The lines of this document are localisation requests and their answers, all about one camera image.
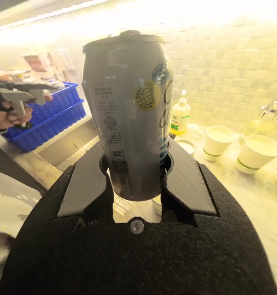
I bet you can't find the person's left hand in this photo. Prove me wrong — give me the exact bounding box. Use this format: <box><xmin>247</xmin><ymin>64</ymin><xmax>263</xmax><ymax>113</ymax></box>
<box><xmin>0</xmin><ymin>101</ymin><xmax>34</xmax><ymax>130</ymax></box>

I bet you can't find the blue plastic bin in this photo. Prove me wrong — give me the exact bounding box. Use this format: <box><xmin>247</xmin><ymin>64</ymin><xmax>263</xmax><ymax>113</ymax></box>
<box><xmin>1</xmin><ymin>82</ymin><xmax>86</xmax><ymax>152</ymax></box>

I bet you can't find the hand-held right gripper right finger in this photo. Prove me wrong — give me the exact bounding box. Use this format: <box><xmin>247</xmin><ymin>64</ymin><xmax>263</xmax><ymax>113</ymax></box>
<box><xmin>161</xmin><ymin>138</ymin><xmax>219</xmax><ymax>216</ymax></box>

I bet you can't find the white beverage can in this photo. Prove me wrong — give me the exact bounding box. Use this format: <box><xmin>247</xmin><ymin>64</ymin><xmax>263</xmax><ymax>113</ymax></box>
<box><xmin>81</xmin><ymin>31</ymin><xmax>174</xmax><ymax>201</ymax></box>

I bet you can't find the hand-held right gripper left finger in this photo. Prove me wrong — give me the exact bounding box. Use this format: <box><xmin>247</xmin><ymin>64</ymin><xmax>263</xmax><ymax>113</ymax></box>
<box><xmin>57</xmin><ymin>138</ymin><xmax>114</xmax><ymax>218</ymax></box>

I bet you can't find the yellow soap pump bottle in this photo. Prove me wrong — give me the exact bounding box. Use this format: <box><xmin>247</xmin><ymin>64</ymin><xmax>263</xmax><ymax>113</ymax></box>
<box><xmin>170</xmin><ymin>90</ymin><xmax>191</xmax><ymax>135</ymax></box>

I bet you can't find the white paper cup green stripe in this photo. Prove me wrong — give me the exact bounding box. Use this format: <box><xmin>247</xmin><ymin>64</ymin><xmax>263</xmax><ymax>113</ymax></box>
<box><xmin>203</xmin><ymin>126</ymin><xmax>237</xmax><ymax>162</ymax></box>
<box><xmin>235</xmin><ymin>135</ymin><xmax>277</xmax><ymax>175</ymax></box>

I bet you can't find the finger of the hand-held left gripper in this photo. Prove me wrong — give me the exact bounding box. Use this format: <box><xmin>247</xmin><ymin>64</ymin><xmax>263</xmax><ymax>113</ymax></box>
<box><xmin>26</xmin><ymin>83</ymin><xmax>59</xmax><ymax>106</ymax></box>
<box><xmin>0</xmin><ymin>89</ymin><xmax>36</xmax><ymax>104</ymax></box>

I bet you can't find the pile of snack boxes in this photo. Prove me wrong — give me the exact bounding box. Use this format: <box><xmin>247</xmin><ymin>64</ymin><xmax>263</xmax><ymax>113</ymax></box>
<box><xmin>0</xmin><ymin>52</ymin><xmax>68</xmax><ymax>91</ymax></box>

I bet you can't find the steel sink basin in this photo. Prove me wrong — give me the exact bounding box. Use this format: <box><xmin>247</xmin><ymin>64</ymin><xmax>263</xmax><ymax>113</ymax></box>
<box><xmin>34</xmin><ymin>118</ymin><xmax>157</xmax><ymax>216</ymax></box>

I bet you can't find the small white bowl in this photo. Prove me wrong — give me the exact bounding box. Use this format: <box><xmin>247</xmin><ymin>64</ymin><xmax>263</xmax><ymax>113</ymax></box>
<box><xmin>174</xmin><ymin>139</ymin><xmax>196</xmax><ymax>157</ymax></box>

